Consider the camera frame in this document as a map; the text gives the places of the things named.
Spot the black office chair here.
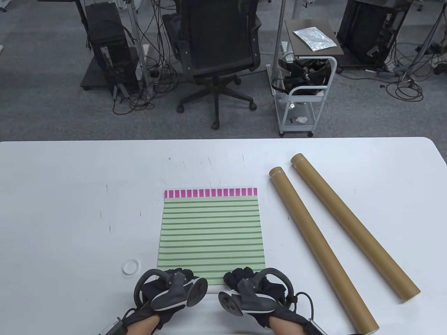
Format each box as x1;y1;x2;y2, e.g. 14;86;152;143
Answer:
162;0;262;130

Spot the person's right forearm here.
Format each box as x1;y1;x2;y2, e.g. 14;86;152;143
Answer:
271;316;308;335

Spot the white rolling cart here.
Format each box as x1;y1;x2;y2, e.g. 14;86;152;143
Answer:
267;52;338;137

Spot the brown side table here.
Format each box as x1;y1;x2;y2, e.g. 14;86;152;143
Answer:
285;19;344;57

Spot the black computer tower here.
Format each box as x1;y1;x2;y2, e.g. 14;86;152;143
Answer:
85;3;140;95
337;0;411;68

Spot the person's right hand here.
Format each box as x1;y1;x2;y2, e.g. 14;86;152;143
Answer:
223;267;308;329

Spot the black headset gear pile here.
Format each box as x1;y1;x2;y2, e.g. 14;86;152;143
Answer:
272;58;332;96

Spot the brown cardboard mailing tube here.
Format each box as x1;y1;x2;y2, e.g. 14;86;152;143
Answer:
269;167;380;333
291;154;421;303

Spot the white power strip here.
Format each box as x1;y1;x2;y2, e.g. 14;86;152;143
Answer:
428;54;447;70

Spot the silver plastic bag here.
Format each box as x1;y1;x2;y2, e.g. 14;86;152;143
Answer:
293;27;338;52

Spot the person's left hand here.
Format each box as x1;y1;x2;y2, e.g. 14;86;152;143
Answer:
123;268;197;331

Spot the tangle of black cables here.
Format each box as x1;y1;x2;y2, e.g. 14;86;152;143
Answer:
382;33;447;102
111;0;180;116

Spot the grey forearm sensor box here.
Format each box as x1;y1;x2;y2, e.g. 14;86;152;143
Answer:
305;319;330;335
99;317;128;335

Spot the grey hand tracker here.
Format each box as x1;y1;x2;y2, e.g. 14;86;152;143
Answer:
218;268;294;316
133;269;209;311

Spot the silver metal frame post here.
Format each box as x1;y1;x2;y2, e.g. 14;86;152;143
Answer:
125;0;154;95
272;0;287;82

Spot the green striped mouse pad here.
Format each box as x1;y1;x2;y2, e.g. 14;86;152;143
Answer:
157;188;266;295

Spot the dark grey floor plate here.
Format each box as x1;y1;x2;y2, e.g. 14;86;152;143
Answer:
80;55;112;91

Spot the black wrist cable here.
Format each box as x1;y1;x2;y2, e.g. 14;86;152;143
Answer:
292;292;314;320

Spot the person's left forearm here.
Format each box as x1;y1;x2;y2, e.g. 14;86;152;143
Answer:
127;314;161;335

